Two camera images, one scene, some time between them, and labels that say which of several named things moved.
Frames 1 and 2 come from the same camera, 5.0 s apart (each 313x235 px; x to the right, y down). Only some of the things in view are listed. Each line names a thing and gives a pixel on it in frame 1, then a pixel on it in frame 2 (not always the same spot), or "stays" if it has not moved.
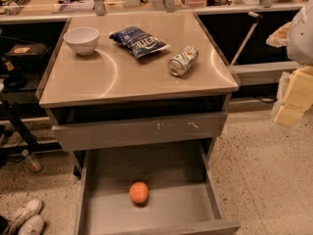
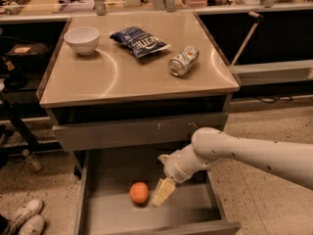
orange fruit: x=138 y=192 stays
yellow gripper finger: x=298 y=97 → x=179 y=166
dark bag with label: x=33 y=53 stays
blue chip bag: x=139 y=42 stays
